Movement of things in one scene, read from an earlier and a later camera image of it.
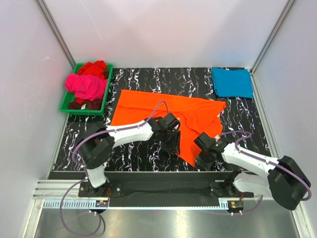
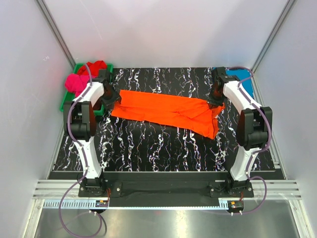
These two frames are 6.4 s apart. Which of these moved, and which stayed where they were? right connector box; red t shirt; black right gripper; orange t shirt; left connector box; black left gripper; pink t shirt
Moved: black left gripper; orange t shirt; black right gripper
Stayed: red t shirt; pink t shirt; right connector box; left connector box
